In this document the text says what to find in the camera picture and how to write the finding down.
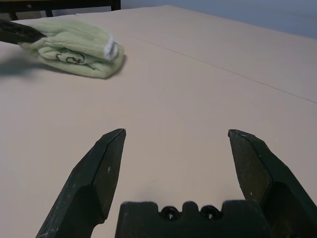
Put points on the green towel with swan print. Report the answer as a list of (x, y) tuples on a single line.
[(74, 39)]

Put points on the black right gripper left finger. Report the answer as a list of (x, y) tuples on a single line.
[(84, 183)]

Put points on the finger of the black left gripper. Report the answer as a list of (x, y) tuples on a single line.
[(17, 32)]

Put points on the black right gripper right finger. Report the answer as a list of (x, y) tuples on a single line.
[(277, 183)]

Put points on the side table with black frame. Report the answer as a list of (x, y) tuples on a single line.
[(116, 4)]

